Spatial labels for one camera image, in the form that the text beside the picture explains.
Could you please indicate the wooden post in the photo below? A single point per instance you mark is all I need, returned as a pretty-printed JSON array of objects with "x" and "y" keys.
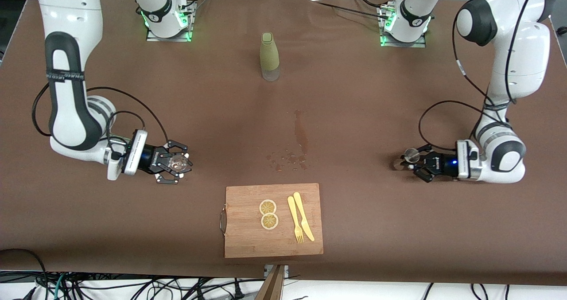
[{"x": 271, "y": 286}]

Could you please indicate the steel jigger measuring cup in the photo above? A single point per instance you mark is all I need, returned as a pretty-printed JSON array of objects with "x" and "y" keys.
[{"x": 409, "y": 157}]

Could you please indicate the clear glass shaker cup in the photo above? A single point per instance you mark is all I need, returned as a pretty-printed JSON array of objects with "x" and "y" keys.
[{"x": 179, "y": 163}]

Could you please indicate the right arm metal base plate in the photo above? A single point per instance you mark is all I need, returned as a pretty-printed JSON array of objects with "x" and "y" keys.
[{"x": 186, "y": 29}]

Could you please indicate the wooden cutting board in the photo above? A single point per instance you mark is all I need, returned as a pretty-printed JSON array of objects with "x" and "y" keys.
[{"x": 248, "y": 238}]

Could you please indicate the green sleeved glass bottle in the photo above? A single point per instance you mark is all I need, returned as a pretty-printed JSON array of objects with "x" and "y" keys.
[{"x": 269, "y": 54}]

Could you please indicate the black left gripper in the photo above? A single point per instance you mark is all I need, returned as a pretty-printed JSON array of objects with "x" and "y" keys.
[{"x": 444, "y": 164}]

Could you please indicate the brown table cover sheet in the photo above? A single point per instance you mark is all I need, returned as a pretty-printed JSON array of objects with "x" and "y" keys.
[{"x": 398, "y": 224}]

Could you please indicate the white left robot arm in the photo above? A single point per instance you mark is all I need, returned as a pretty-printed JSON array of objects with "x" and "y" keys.
[{"x": 518, "y": 56}]

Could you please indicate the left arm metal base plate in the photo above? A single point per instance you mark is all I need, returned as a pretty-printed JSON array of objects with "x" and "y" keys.
[{"x": 423, "y": 43}]

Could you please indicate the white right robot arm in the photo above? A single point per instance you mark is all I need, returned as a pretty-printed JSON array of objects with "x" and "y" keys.
[{"x": 66, "y": 25}]

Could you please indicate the lemon slice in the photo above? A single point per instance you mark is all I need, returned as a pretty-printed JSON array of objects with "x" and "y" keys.
[
  {"x": 269, "y": 221},
  {"x": 268, "y": 207}
]

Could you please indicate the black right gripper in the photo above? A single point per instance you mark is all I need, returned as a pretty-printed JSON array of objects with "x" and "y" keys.
[{"x": 146, "y": 159}]

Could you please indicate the yellow plastic knife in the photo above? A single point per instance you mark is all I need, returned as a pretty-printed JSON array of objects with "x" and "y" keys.
[{"x": 303, "y": 216}]

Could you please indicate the yellow plastic fork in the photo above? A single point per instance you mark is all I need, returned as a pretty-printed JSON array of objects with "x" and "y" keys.
[{"x": 294, "y": 218}]

